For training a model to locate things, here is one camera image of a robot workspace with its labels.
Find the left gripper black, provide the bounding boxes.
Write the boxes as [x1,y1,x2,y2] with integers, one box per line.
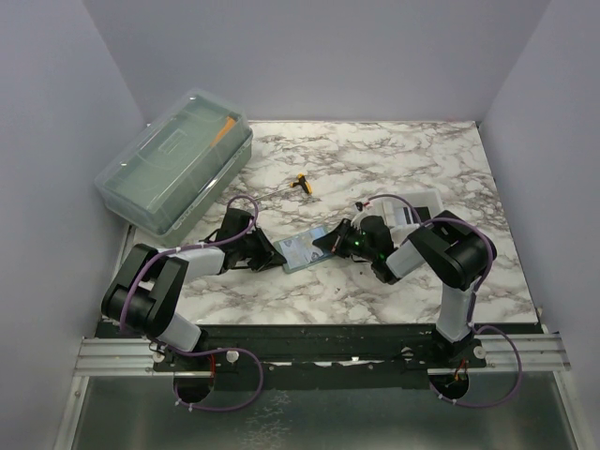
[236,229,286,272]

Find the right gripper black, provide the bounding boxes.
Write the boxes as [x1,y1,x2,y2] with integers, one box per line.
[314,218,377,263]

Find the blue patterned credit card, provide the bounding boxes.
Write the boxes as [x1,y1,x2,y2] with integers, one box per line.
[299,233,332,265]

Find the green card holder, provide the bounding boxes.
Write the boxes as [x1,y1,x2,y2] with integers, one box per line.
[274,225,333,274]

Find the white plastic card tray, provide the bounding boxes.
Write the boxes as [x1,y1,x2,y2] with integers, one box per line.
[374,188,443,244]

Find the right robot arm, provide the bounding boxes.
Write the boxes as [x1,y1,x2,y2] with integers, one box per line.
[312,210,497,368]

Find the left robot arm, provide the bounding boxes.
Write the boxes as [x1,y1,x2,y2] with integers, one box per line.
[101,208,287,370]

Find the clear plastic storage box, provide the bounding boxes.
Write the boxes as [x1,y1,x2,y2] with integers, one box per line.
[95,89,253,247]

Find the yellow handled hex key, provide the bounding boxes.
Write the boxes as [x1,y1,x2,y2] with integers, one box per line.
[259,173,313,200]

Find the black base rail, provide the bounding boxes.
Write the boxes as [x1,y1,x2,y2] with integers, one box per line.
[93,321,549,393]

